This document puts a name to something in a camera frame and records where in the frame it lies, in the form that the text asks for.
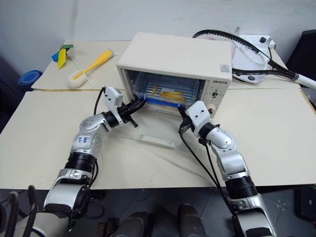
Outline black box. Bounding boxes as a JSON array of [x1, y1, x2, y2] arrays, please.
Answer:
[[294, 186, 316, 221]]

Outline white lined board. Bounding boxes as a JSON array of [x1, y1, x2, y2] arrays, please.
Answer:
[[229, 37, 271, 86]]

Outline dark monitor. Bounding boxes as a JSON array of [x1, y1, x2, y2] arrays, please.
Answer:
[[285, 29, 316, 76]]

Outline yellow-handled white sponge brush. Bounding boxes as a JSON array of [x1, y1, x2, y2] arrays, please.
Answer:
[[67, 49, 114, 89]]

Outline yellow fries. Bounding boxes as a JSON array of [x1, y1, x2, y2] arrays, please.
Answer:
[[152, 85, 186, 102]]

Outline thin white stick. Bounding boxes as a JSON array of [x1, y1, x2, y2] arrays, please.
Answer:
[[66, 48, 95, 88]]

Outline dark rounded shape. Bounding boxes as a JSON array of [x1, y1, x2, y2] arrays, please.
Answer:
[[115, 210, 154, 237], [177, 203, 208, 237]]

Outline black cable bundle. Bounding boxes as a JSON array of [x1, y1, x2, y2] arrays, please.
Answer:
[[6, 184, 39, 237]]

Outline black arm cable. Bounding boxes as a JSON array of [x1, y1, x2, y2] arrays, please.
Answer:
[[178, 125, 244, 237], [93, 86, 107, 117]]

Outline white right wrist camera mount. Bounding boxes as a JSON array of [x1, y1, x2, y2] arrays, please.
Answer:
[[186, 100, 214, 137]]

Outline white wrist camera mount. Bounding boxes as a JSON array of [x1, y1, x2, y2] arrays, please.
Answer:
[[186, 100, 214, 137], [103, 86, 123, 124]]

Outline white robot body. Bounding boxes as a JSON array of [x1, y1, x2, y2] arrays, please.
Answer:
[[13, 211, 71, 237]]

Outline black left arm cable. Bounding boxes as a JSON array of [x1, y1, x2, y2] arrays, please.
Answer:
[[93, 86, 107, 117]]

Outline cream toaster oven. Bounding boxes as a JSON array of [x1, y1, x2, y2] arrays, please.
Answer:
[[116, 31, 233, 117]]

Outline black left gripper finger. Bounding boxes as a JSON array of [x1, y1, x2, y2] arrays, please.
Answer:
[[130, 101, 147, 115], [127, 98, 147, 109]]

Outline white power strip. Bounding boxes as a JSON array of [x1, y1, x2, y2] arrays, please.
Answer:
[[233, 26, 276, 50]]

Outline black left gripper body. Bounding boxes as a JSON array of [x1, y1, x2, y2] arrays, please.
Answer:
[[118, 102, 139, 128]]

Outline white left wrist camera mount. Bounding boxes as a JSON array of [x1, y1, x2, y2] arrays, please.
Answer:
[[103, 86, 123, 124]]

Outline blue round container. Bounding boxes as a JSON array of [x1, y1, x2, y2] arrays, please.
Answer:
[[18, 70, 44, 92]]

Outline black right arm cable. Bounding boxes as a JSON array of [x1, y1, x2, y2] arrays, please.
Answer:
[[178, 125, 244, 237]]

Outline glass toaster oven door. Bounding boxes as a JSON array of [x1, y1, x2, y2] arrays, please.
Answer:
[[118, 105, 185, 149]]

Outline black racket white grip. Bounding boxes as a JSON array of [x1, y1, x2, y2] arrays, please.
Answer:
[[192, 29, 316, 90]]

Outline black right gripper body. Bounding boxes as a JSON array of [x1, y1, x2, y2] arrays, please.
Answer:
[[178, 113, 196, 134]]

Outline yellow wedge block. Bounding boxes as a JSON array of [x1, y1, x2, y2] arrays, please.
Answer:
[[57, 48, 68, 70]]

